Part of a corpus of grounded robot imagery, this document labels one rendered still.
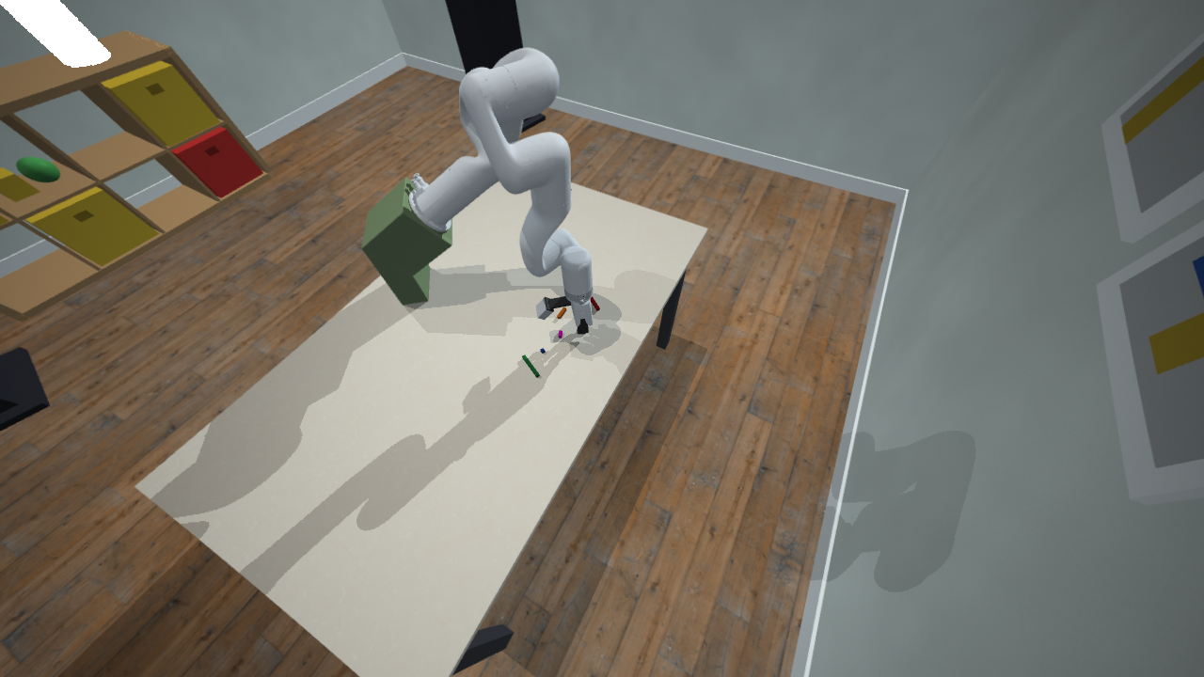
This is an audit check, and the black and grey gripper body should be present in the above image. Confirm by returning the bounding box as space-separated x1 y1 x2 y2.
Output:
565 295 594 326

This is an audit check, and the green rod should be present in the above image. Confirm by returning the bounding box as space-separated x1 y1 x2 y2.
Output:
523 355 541 378

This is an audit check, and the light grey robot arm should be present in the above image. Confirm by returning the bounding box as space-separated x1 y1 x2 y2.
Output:
409 48 594 320

